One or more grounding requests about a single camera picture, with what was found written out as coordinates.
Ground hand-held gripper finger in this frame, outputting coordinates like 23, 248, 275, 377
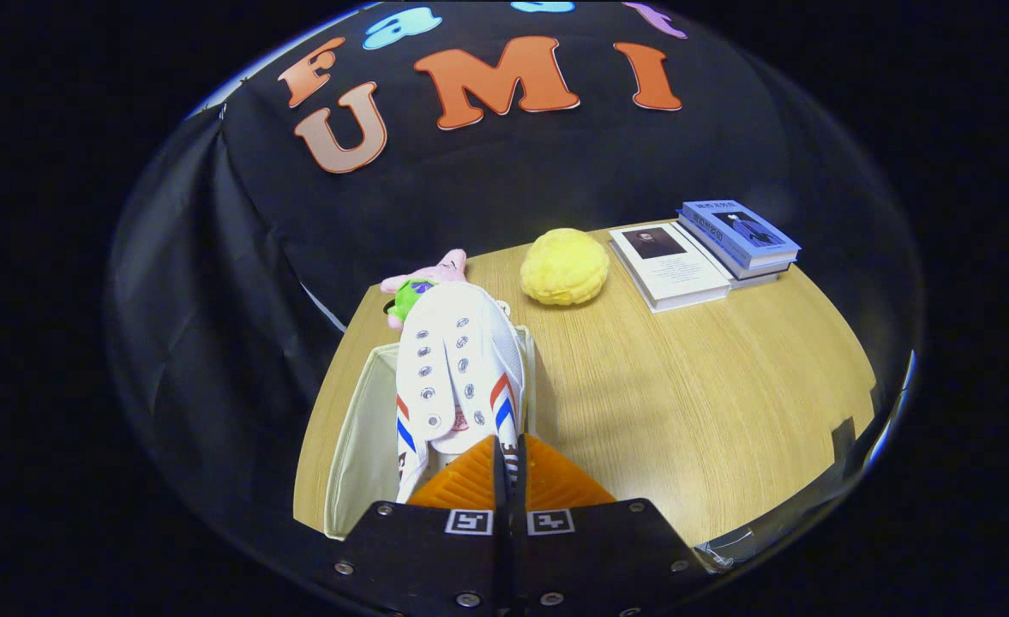
511, 433, 711, 616
320, 434, 511, 617

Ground brown fabric storage box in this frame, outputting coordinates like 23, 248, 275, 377
324, 324, 541, 541

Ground white shoe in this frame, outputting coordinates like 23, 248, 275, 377
395, 281, 528, 506

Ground pink plush toy green shorts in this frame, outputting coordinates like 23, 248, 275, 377
380, 249, 512, 331

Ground yellow plush bread toy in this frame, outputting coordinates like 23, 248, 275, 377
520, 228, 610, 307

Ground white portrait cover book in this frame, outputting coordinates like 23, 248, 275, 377
609, 222, 732, 313

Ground blue cover book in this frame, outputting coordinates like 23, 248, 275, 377
677, 200, 802, 279

